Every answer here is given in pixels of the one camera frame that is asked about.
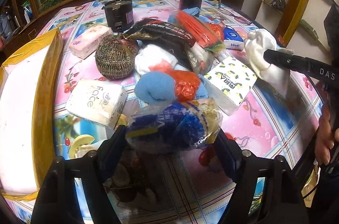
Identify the white face tissue pack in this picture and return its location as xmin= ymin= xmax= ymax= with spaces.
xmin=65 ymin=79 xmax=128 ymax=129

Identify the lemon print tissue pack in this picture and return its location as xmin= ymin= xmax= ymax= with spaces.
xmin=204 ymin=55 xmax=257 ymax=115

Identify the blue sponge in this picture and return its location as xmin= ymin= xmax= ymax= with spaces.
xmin=125 ymin=98 xmax=222 ymax=154

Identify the blue white tissue pack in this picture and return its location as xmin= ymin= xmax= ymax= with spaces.
xmin=223 ymin=26 xmax=244 ymax=51

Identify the black cylinder device left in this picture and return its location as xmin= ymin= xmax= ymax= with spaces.
xmin=102 ymin=0 xmax=134 ymax=33

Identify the pink tissue pack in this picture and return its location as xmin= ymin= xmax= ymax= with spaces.
xmin=68 ymin=25 xmax=113 ymax=59

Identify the black snack bag red logo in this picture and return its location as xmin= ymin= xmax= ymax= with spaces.
xmin=123 ymin=18 xmax=195 ymax=71

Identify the red orange cloth pack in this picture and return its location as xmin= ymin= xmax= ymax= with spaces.
xmin=175 ymin=10 xmax=226 ymax=53

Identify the colourful cartoon tablecloth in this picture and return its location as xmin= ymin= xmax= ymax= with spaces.
xmin=6 ymin=0 xmax=322 ymax=223

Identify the light blue cloth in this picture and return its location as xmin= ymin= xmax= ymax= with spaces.
xmin=167 ymin=7 xmax=200 ymax=24

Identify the white cloth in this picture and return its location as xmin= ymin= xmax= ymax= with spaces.
xmin=244 ymin=29 xmax=294 ymax=98

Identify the person's right hand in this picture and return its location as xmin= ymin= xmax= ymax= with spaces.
xmin=314 ymin=102 xmax=338 ymax=165

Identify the white towel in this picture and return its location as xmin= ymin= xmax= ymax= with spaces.
xmin=135 ymin=44 xmax=178 ymax=76

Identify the yellow-taped white storage box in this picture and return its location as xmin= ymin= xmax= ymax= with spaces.
xmin=1 ymin=28 xmax=64 ymax=202

